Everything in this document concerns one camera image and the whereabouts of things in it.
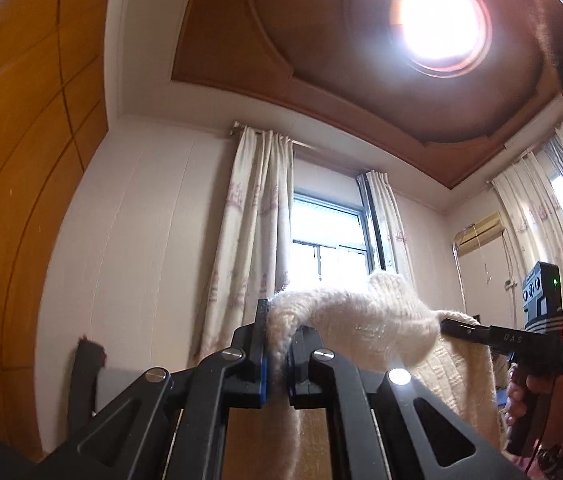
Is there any cream knitted sweater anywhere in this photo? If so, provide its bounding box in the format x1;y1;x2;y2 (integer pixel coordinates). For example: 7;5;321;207
256;271;501;479

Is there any wall air conditioner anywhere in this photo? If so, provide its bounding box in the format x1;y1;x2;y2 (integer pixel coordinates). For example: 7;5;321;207
453;212;505;257

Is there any round ceiling lamp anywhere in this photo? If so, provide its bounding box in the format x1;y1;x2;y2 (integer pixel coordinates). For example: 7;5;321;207
389;0;493;78

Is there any beige patterned left curtain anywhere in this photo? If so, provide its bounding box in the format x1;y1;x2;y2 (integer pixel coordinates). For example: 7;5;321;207
197;126;295;359

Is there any black rolled mat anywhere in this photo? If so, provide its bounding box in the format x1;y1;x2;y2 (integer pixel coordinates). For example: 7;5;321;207
67;337;106;436

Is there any person's right hand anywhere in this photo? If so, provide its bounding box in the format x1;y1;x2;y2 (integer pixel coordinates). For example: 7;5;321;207
505;365;563;432

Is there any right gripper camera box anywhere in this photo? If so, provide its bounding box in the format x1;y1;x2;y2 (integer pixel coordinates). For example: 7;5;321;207
522;261;563;336

